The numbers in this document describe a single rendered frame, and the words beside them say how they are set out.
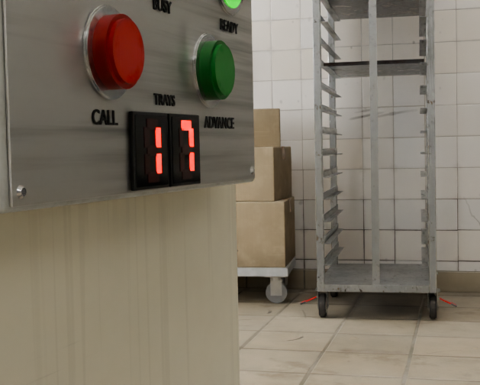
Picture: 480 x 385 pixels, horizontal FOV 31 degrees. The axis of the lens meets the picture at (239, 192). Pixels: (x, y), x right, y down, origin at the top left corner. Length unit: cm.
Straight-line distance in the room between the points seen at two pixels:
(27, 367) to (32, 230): 6
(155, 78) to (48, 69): 8
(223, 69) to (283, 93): 393
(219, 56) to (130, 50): 9
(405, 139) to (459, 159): 27
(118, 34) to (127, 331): 16
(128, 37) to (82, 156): 5
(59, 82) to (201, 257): 21
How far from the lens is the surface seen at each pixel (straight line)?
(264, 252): 395
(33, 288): 37
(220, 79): 44
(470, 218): 429
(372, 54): 356
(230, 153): 47
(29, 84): 31
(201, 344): 52
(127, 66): 35
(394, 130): 429
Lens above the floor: 72
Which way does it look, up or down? 3 degrees down
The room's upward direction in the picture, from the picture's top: 1 degrees counter-clockwise
